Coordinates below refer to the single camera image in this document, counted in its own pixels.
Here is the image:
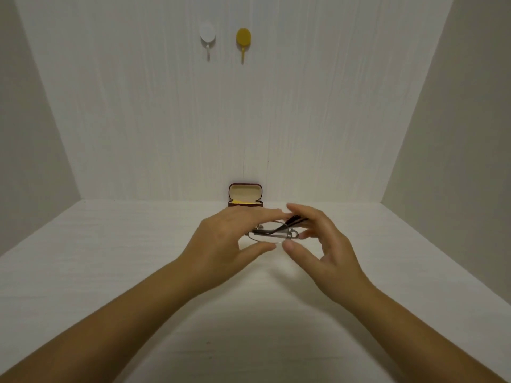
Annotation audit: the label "person's left hand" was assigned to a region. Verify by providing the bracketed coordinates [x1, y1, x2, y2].
[178, 206, 293, 295]

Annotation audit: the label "person's right hand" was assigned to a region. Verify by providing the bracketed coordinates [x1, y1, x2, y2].
[282, 203, 377, 306]

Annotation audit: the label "yellow wall hook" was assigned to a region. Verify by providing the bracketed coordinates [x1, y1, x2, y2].
[236, 28, 252, 65]

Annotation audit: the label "dark red eyeglasses case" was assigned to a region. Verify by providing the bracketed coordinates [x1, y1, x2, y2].
[228, 183, 264, 208]

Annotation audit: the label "thin metal frame eyeglasses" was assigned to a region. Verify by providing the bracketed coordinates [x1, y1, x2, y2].
[248, 215, 310, 240]

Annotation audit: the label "person's left forearm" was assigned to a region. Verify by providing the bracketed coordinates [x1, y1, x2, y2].
[0, 259, 216, 383]

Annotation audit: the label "person's right forearm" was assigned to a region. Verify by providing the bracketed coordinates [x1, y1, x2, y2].
[351, 287, 507, 383]

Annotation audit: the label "white wall hook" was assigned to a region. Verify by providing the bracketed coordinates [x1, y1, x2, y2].
[200, 21, 216, 62]

